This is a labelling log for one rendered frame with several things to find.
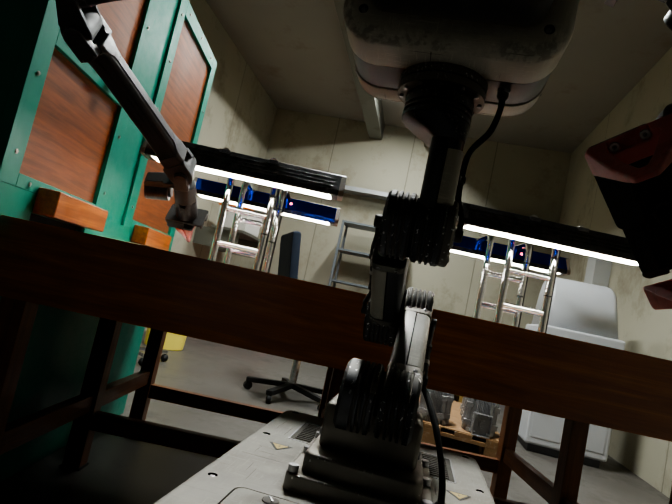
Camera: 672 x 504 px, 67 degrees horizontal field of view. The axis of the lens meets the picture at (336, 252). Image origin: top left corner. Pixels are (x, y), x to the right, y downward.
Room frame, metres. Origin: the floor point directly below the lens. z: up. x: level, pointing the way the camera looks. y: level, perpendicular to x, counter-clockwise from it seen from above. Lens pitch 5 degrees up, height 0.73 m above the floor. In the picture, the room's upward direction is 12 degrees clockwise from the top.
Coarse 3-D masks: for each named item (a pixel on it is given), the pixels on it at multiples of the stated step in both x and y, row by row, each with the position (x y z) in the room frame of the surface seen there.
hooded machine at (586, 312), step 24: (576, 288) 3.79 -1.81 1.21; (600, 288) 3.81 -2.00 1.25; (552, 312) 3.73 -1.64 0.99; (576, 312) 3.71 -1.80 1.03; (600, 312) 3.70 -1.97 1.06; (576, 336) 3.62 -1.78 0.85; (600, 336) 3.60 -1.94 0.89; (528, 432) 3.65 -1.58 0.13; (552, 432) 3.62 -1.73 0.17; (600, 432) 3.57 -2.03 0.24; (552, 456) 3.65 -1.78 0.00; (600, 456) 3.57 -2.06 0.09
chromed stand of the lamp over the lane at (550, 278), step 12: (552, 252) 1.70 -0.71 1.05; (504, 264) 1.70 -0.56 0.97; (552, 264) 1.69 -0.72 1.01; (504, 276) 1.70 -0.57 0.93; (528, 276) 1.70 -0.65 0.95; (540, 276) 1.70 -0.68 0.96; (552, 276) 1.69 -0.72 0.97; (504, 288) 1.69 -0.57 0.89; (552, 288) 1.70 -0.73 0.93; (504, 300) 1.70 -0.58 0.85; (528, 312) 1.70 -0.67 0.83; (540, 312) 1.70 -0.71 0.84; (540, 324) 1.70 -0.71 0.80
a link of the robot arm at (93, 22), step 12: (60, 0) 0.91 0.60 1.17; (72, 0) 0.91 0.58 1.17; (84, 0) 0.92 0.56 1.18; (96, 0) 0.92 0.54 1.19; (108, 0) 0.92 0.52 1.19; (120, 0) 0.93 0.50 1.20; (60, 12) 0.93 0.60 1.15; (72, 12) 0.93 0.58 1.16; (84, 12) 0.96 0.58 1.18; (96, 12) 0.99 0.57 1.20; (60, 24) 0.94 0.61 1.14; (72, 24) 0.94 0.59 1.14; (84, 24) 0.95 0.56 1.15; (96, 24) 0.98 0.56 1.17
